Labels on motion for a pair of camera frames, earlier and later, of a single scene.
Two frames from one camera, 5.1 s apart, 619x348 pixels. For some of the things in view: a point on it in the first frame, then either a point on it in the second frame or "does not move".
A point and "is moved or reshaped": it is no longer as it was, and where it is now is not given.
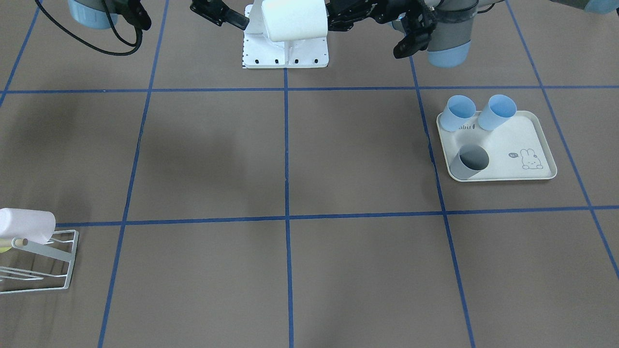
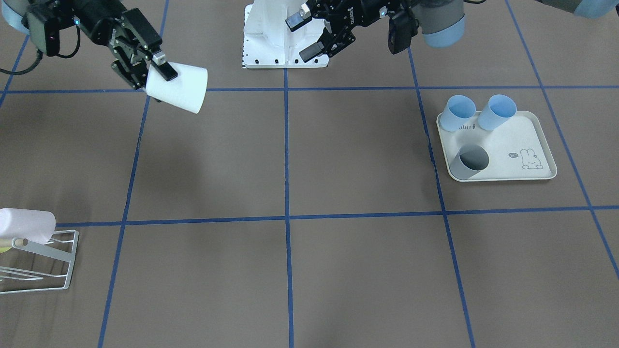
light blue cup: [459, 110] does not move
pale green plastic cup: [290, 20] is moved or reshaped
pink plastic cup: [38, 225] does not move
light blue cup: [499, 109] does not move
